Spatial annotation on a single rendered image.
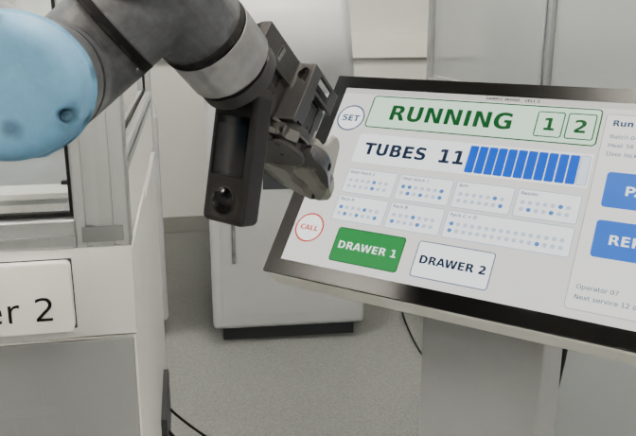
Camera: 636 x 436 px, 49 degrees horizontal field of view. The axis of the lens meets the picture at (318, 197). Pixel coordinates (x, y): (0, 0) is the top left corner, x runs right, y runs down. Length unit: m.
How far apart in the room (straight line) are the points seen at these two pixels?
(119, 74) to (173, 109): 3.76
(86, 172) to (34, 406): 0.38
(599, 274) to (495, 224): 0.13
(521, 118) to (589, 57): 1.08
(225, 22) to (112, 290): 0.67
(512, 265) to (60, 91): 0.57
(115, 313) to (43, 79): 0.80
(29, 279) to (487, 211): 0.67
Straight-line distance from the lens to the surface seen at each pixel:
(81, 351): 1.18
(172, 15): 0.51
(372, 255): 0.86
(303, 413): 2.45
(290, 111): 0.63
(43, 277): 1.12
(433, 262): 0.83
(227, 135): 0.62
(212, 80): 0.56
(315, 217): 0.92
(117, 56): 0.51
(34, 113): 0.37
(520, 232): 0.82
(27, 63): 0.37
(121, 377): 1.19
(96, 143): 1.07
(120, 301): 1.14
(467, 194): 0.86
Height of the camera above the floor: 1.28
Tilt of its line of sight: 14 degrees down
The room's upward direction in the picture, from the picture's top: straight up
